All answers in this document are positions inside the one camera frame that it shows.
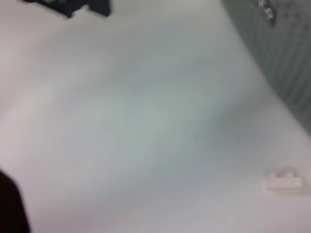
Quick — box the grey perforated storage bin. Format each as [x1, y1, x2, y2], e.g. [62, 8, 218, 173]
[220, 0, 311, 136]

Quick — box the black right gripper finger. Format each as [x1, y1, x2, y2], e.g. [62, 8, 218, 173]
[0, 169, 32, 233]

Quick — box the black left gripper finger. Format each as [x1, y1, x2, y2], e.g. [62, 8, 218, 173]
[86, 0, 113, 17]
[22, 0, 85, 19]

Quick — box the white toy brick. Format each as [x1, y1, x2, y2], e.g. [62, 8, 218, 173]
[264, 166, 311, 194]

